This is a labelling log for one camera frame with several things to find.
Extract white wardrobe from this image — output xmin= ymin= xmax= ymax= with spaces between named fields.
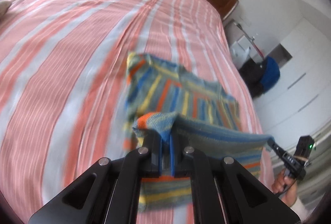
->
xmin=253 ymin=0 xmax=331 ymax=152

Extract chevron striped pillow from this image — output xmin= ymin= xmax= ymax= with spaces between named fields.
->
xmin=0 ymin=0 xmax=12 ymax=18

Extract black clothes on chair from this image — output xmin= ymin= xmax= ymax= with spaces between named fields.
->
xmin=239 ymin=59 xmax=266 ymax=98

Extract person's right hand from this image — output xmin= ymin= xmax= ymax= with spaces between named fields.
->
xmin=272 ymin=169 xmax=297 ymax=207

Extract pink striped bed cover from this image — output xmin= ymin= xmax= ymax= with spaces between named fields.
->
xmin=1 ymin=0 xmax=262 ymax=223

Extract right forearm white sleeve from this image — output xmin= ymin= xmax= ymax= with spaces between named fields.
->
xmin=290 ymin=197 xmax=313 ymax=222

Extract blue cloth on chair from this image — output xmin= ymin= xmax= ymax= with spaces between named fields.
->
xmin=260 ymin=56 xmax=281 ymax=93

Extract white plastic bag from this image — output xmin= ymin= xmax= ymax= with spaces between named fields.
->
xmin=230 ymin=42 xmax=251 ymax=66

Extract white bedside desk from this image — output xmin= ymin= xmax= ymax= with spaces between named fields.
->
xmin=225 ymin=19 xmax=265 ymax=62

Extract colourful striped knit sweater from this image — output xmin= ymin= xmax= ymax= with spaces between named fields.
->
xmin=123 ymin=52 xmax=272 ymax=212

